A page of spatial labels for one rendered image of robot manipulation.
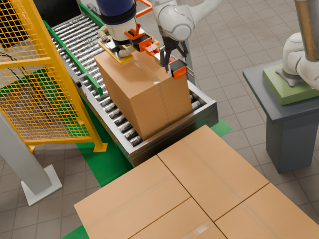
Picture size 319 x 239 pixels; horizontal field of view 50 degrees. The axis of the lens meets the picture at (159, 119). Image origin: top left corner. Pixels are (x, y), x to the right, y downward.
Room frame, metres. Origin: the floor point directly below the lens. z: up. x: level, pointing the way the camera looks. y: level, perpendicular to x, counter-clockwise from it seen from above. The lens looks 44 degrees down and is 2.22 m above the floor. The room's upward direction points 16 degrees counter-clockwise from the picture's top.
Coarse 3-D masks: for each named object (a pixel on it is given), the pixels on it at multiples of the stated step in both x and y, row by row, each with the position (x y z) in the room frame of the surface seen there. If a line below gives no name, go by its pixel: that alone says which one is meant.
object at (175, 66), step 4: (176, 60) 1.43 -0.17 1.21; (172, 64) 1.40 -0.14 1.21; (176, 64) 1.39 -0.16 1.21; (180, 64) 1.39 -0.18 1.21; (172, 68) 1.37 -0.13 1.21; (176, 68) 1.37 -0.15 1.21; (180, 68) 1.36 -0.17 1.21; (184, 68) 1.36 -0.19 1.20; (172, 72) 1.37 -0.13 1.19; (176, 72) 1.34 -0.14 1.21; (172, 76) 1.37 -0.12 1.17; (176, 76) 1.34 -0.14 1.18; (180, 76) 1.35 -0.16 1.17
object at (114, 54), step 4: (108, 36) 2.08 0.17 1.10; (100, 40) 2.05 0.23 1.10; (108, 40) 1.98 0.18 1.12; (112, 40) 2.01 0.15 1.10; (100, 44) 2.01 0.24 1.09; (104, 44) 1.99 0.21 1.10; (104, 48) 1.95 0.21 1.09; (108, 48) 1.92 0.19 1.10; (116, 48) 1.86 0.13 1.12; (120, 48) 1.85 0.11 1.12; (124, 48) 1.88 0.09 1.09; (108, 52) 1.89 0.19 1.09; (112, 52) 1.87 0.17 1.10; (116, 52) 1.86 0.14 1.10; (112, 56) 1.84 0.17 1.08; (116, 56) 1.81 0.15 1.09; (128, 56) 1.78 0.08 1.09; (132, 56) 1.78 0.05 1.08; (116, 60) 1.79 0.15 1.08; (120, 60) 1.77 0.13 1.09; (124, 60) 1.76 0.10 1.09; (128, 60) 1.76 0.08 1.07; (120, 64) 1.75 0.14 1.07
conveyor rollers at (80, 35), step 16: (48, 32) 3.55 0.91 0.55; (64, 32) 3.44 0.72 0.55; (80, 32) 3.38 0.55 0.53; (96, 32) 3.26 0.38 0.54; (80, 48) 3.02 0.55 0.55; (96, 48) 2.96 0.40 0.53; (96, 64) 2.67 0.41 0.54; (96, 80) 2.47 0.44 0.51; (96, 96) 2.20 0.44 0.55; (112, 112) 1.95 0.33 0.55
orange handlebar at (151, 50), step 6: (144, 0) 2.19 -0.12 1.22; (150, 6) 2.10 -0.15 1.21; (138, 12) 2.05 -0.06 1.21; (144, 12) 2.05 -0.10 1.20; (132, 30) 1.85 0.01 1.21; (132, 36) 1.79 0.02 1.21; (150, 42) 1.68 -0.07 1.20; (144, 48) 1.64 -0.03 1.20; (150, 48) 1.61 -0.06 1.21; (156, 48) 1.60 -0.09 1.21; (150, 54) 1.57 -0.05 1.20; (180, 72) 1.35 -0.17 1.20
